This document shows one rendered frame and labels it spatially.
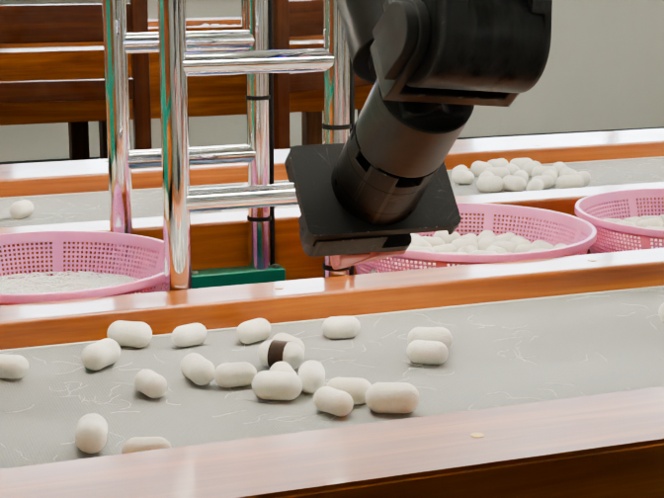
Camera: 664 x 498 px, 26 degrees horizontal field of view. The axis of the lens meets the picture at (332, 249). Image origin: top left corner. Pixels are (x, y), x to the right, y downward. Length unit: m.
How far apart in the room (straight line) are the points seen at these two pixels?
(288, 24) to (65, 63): 0.59
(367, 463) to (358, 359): 0.29
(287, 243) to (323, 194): 0.70
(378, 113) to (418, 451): 0.21
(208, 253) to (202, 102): 2.33
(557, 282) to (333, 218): 0.50
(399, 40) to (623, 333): 0.55
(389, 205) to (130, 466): 0.22
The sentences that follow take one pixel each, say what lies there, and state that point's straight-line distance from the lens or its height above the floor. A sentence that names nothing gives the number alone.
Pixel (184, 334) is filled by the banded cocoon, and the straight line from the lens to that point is 1.17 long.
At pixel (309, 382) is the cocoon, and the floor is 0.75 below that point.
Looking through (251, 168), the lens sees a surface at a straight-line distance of 1.53.
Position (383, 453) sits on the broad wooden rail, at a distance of 0.88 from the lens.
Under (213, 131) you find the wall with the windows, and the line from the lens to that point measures 6.31.
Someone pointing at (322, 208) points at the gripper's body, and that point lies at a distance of 0.88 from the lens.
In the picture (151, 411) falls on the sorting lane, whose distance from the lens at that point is 1.03.
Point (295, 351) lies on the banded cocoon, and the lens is 1.11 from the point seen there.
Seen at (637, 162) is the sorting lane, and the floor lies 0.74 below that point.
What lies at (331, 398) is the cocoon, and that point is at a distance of 1.01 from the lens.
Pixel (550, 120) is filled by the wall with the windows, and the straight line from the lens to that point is 6.93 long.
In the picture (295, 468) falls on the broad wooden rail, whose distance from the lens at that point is 0.85.
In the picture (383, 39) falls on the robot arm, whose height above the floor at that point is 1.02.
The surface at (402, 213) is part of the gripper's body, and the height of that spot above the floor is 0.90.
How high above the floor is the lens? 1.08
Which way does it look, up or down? 13 degrees down
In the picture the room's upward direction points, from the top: straight up
